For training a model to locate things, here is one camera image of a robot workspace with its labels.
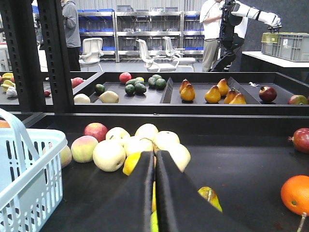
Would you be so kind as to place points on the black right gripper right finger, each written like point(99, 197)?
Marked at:
point(180, 208)

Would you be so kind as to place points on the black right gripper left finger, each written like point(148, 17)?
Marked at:
point(129, 209)

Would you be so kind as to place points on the light blue plastic basket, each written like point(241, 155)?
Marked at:
point(30, 175)

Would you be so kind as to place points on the yellow lemon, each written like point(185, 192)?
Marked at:
point(130, 163)

